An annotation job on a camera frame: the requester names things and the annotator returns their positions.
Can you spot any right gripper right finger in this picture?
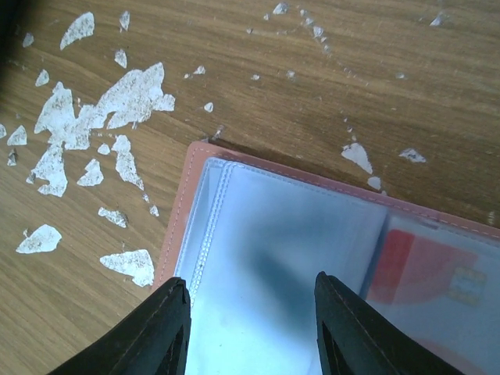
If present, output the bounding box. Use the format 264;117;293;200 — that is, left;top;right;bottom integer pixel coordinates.
314;271;461;374

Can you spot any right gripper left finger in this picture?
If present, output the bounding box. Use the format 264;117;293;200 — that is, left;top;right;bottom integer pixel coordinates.
51;277;191;375

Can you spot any red credit card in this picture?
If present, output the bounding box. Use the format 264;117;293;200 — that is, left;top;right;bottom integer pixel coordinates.
367;229;488;305

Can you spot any white debris pile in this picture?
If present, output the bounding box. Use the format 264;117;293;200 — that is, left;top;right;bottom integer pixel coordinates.
0;11;177;288

